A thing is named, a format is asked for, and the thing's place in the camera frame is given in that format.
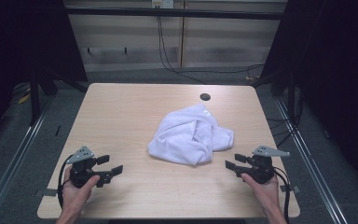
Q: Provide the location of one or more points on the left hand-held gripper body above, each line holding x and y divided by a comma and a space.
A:
80, 174

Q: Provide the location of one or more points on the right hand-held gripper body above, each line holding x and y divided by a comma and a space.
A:
261, 169

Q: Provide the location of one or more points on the white printed towel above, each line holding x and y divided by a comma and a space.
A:
186, 137

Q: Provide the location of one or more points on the person's left hand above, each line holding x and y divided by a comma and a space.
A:
74, 194

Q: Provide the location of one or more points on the person's right hand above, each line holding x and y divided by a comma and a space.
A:
262, 194

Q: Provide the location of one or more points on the grey tape strip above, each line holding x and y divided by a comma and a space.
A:
47, 192
292, 188

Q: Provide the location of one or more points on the small black floor item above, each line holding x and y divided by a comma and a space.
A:
57, 130

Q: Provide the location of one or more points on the black metal stand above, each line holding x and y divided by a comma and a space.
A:
34, 99

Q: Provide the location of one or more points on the yellow floor item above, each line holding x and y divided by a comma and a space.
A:
24, 99

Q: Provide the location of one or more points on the dark curtain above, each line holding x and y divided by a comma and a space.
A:
338, 77
21, 40

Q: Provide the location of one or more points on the black horizontal bar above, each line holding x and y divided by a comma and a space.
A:
174, 13

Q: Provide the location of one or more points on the metal floor rail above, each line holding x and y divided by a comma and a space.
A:
9, 174
313, 174

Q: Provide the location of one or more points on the white wall outlet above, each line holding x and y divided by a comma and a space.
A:
163, 3

